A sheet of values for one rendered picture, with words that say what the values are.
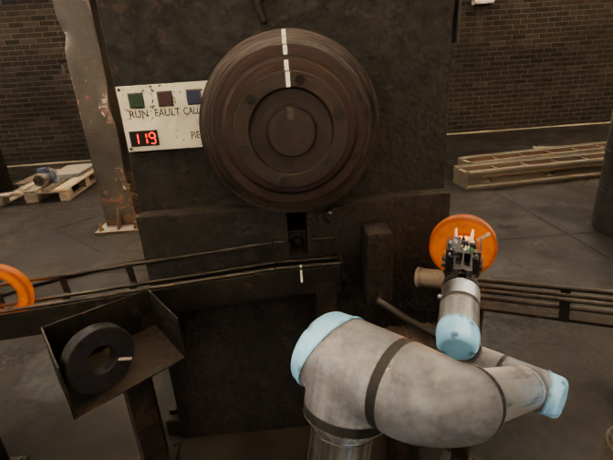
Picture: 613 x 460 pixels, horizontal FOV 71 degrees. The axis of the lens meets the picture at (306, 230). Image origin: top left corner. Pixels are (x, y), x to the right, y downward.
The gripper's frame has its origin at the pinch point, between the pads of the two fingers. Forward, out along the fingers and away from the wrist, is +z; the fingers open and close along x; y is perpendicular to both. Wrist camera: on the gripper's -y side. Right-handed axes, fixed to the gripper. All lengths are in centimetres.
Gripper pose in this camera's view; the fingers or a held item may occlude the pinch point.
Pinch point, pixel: (462, 238)
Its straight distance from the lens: 111.7
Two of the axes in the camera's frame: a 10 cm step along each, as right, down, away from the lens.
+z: 3.1, -5.9, 7.4
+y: -1.3, -8.0, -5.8
